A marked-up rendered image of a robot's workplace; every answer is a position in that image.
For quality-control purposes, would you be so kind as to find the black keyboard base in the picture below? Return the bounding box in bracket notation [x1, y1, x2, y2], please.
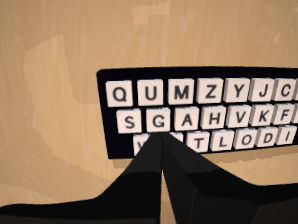
[96, 66, 298, 159]

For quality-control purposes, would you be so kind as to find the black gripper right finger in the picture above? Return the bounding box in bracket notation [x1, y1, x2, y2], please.
[160, 131, 298, 224]

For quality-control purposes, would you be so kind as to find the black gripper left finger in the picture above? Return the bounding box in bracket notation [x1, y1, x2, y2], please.
[0, 132, 162, 224]

